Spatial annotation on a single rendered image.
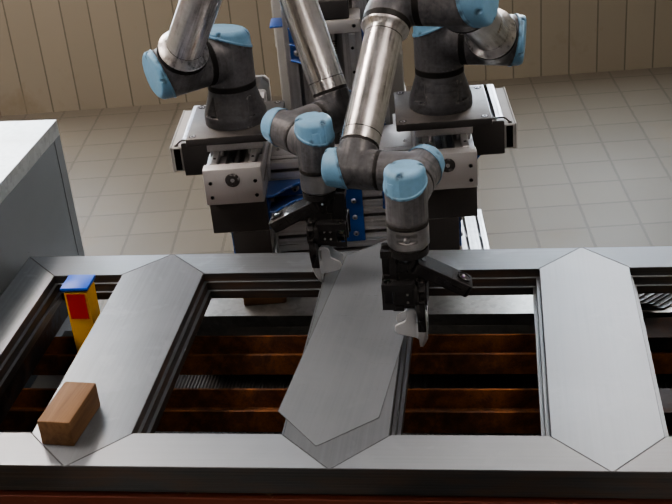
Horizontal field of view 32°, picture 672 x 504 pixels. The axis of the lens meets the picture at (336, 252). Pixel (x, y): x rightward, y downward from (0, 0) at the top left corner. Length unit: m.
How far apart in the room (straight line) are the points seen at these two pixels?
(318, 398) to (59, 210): 1.13
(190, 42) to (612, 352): 1.12
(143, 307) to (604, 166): 2.95
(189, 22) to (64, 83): 3.67
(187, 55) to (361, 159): 0.64
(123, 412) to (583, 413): 0.80
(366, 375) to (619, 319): 0.50
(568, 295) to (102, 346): 0.92
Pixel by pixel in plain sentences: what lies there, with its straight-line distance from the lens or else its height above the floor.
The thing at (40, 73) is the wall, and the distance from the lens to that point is 6.18.
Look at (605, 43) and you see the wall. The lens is 6.04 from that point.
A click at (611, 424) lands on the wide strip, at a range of 1.97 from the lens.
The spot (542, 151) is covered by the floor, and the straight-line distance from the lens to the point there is 5.14.
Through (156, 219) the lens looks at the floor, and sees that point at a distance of 4.82.
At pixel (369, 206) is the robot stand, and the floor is 0.81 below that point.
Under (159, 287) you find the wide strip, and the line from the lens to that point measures 2.47.
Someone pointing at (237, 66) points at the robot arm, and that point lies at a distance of 2.73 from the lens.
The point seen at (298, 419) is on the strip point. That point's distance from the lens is 2.01.
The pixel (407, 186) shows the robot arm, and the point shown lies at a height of 1.21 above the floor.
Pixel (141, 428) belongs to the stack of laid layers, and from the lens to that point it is 2.08.
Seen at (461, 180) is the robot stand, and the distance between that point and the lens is 2.68.
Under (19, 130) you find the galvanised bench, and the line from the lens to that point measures 2.94.
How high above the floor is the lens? 2.04
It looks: 28 degrees down
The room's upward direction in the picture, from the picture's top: 5 degrees counter-clockwise
